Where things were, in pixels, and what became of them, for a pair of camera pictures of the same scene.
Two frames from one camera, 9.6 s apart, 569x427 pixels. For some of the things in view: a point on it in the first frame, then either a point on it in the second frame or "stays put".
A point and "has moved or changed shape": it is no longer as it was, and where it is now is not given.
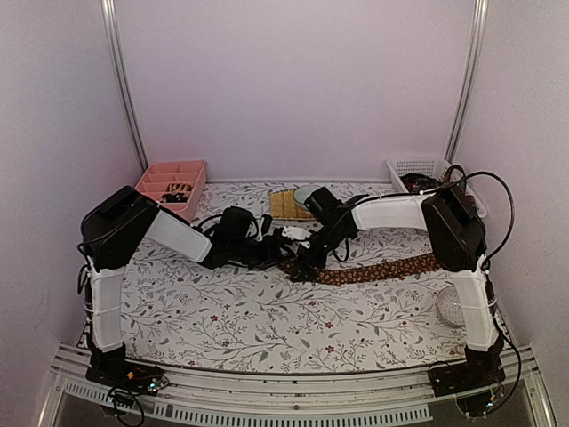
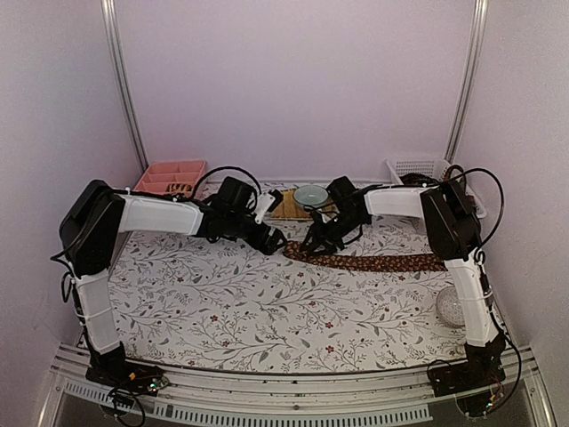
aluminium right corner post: (474, 58) stays put
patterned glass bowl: (450, 305) stays put
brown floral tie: (365, 271) has moved or changed shape
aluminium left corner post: (112, 28) stays put
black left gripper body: (257, 257) → (236, 227)
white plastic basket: (433, 167) stays put
